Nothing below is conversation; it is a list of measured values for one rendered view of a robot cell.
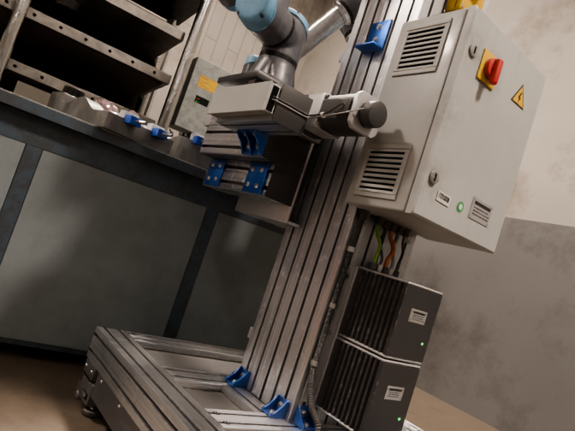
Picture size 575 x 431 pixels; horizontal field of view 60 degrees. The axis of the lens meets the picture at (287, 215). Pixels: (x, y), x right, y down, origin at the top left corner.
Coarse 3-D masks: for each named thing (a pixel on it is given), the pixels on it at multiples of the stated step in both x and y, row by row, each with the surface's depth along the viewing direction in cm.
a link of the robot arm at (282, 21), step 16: (240, 0) 131; (256, 0) 128; (272, 0) 127; (288, 0) 133; (240, 16) 131; (256, 16) 128; (272, 16) 129; (288, 16) 136; (256, 32) 134; (272, 32) 134; (288, 32) 137
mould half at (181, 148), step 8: (176, 136) 186; (176, 144) 183; (184, 144) 182; (176, 152) 181; (184, 152) 182; (192, 152) 184; (184, 160) 183; (192, 160) 184; (200, 160) 186; (208, 160) 187
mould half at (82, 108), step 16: (64, 96) 183; (64, 112) 178; (80, 112) 170; (96, 112) 162; (112, 112) 158; (112, 128) 159; (128, 128) 163; (144, 128) 167; (144, 144) 168; (160, 144) 173
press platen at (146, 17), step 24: (48, 0) 267; (96, 0) 245; (120, 0) 244; (72, 24) 295; (96, 24) 280; (120, 24) 268; (144, 24) 256; (168, 24) 257; (120, 48) 310; (144, 48) 295; (168, 48) 281
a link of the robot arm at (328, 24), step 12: (336, 0) 179; (348, 0) 176; (360, 0) 177; (336, 12) 177; (348, 12) 176; (312, 24) 178; (324, 24) 176; (336, 24) 177; (348, 24) 181; (312, 36) 176; (324, 36) 178; (312, 48) 179
